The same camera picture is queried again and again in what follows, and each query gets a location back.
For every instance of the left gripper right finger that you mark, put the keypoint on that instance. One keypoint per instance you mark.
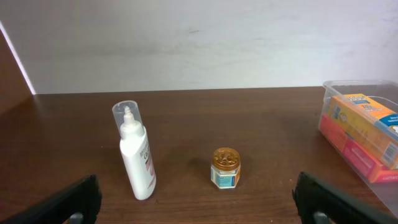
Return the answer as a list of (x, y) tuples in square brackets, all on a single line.
[(320, 202)]

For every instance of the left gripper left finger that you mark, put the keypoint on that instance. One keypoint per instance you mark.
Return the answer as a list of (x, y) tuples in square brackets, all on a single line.
[(79, 202)]

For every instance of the orange medicine box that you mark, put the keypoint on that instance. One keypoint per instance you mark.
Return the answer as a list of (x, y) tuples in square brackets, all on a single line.
[(366, 164)]

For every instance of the yellow blue medicine box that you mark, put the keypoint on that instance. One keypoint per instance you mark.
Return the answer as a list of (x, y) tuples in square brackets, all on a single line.
[(369, 123)]

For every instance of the clear plastic container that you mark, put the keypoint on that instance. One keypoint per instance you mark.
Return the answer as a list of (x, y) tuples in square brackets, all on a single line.
[(384, 92)]

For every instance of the white spray bottle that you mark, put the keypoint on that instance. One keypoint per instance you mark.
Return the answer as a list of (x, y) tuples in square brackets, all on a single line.
[(135, 149)]

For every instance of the small gold-lid balm jar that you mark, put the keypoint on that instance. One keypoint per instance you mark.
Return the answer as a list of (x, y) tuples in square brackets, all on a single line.
[(225, 168)]

